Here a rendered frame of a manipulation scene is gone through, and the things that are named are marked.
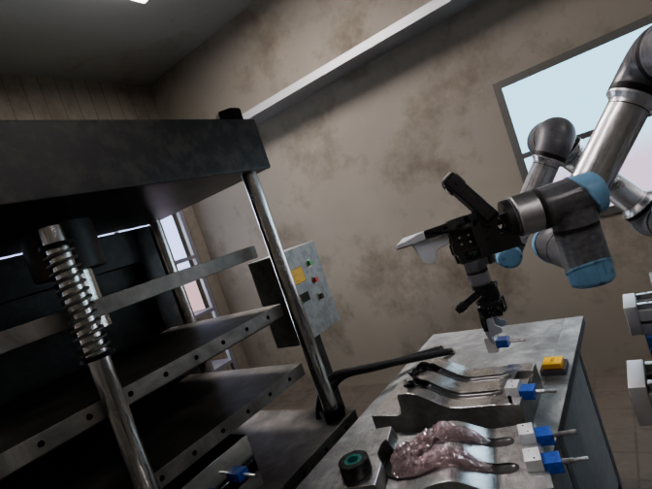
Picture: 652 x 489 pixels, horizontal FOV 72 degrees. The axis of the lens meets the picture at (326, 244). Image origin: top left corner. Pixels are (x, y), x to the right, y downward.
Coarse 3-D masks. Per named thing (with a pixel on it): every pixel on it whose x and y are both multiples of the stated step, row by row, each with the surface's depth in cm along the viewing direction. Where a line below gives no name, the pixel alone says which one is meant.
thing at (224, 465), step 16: (224, 448) 141; (240, 448) 143; (192, 464) 138; (208, 464) 134; (224, 464) 138; (240, 464) 142; (256, 464) 147; (176, 480) 131; (192, 480) 128; (208, 480) 132; (224, 480) 136; (256, 480) 145
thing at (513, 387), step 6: (510, 384) 129; (516, 384) 128; (522, 384) 129; (528, 384) 128; (534, 384) 127; (510, 390) 127; (516, 390) 126; (522, 390) 126; (528, 390) 125; (534, 390) 125; (540, 390) 125; (546, 390) 124; (552, 390) 123; (516, 396) 127; (528, 396) 125; (534, 396) 124
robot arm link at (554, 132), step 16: (544, 128) 134; (560, 128) 132; (544, 144) 132; (560, 144) 130; (544, 160) 132; (560, 160) 131; (528, 176) 136; (544, 176) 133; (496, 256) 140; (512, 256) 136
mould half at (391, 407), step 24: (432, 360) 162; (456, 384) 146; (480, 384) 142; (504, 384) 136; (384, 408) 154; (408, 408) 143; (432, 408) 138; (456, 408) 133; (480, 408) 129; (504, 408) 125; (528, 408) 127; (408, 432) 145
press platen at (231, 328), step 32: (224, 320) 180; (256, 320) 163; (128, 352) 182; (160, 352) 156; (192, 352) 139; (64, 384) 158; (128, 384) 122; (160, 384) 129; (0, 416) 139; (32, 416) 123; (64, 416) 110; (96, 416) 113; (0, 448) 101; (32, 448) 101
